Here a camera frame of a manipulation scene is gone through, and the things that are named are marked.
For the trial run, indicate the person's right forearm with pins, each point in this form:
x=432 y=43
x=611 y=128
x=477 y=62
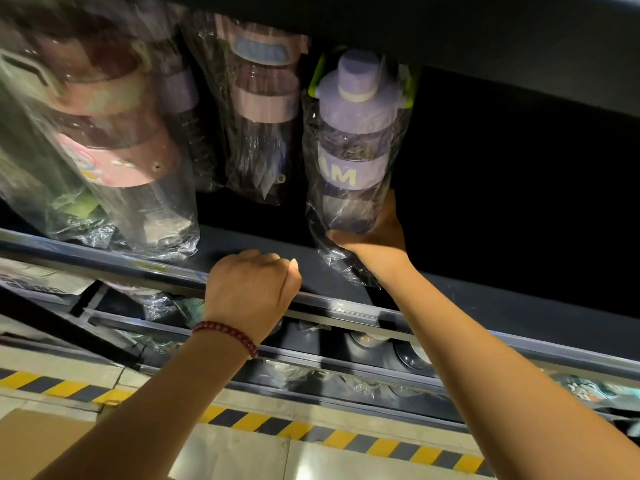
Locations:
x=500 y=384

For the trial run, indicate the pink banded clear bottle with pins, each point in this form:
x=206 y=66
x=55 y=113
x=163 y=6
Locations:
x=265 y=99

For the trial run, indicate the person's left hand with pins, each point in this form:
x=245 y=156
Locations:
x=250 y=294

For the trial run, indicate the black metal store shelving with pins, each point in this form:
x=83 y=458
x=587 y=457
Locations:
x=340 y=307

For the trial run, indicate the person's left forearm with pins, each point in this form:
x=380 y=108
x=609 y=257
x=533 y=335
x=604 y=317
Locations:
x=150 y=419

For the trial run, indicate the person's right hand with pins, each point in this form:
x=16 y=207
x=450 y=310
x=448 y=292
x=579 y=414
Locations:
x=385 y=244

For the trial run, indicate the pink rabbit bottle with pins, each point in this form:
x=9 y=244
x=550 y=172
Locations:
x=115 y=159

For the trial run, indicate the brown cardboard box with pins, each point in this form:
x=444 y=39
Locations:
x=40 y=444

